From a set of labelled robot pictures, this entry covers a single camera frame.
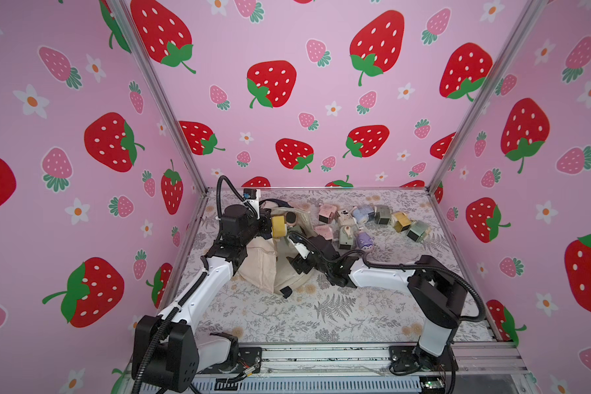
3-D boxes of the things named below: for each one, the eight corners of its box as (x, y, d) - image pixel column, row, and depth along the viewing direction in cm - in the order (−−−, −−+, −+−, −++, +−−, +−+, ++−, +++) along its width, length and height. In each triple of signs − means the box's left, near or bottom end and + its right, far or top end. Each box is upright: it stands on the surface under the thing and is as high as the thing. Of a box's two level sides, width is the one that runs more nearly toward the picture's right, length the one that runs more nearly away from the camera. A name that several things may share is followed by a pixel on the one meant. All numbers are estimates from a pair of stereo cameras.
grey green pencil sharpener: (375, 225, 110) (378, 217, 105) (372, 213, 115) (374, 204, 110) (390, 225, 110) (393, 217, 105) (386, 212, 115) (389, 204, 110)
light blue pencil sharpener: (357, 228, 109) (359, 220, 105) (349, 217, 113) (351, 209, 109) (375, 221, 111) (377, 214, 107) (367, 211, 116) (369, 203, 111)
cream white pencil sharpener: (338, 227, 108) (339, 222, 105) (337, 215, 113) (338, 209, 110) (354, 227, 108) (356, 222, 105) (352, 215, 113) (354, 209, 110)
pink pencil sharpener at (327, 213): (319, 224, 110) (319, 217, 106) (318, 210, 115) (318, 203, 111) (338, 224, 110) (339, 217, 106) (337, 210, 115) (338, 203, 111)
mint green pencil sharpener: (404, 237, 105) (408, 230, 101) (410, 225, 109) (414, 217, 105) (419, 244, 103) (424, 237, 99) (425, 231, 107) (430, 224, 103)
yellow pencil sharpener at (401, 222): (397, 233, 106) (400, 227, 103) (388, 219, 112) (391, 213, 108) (409, 230, 108) (413, 224, 104) (400, 216, 113) (403, 210, 109)
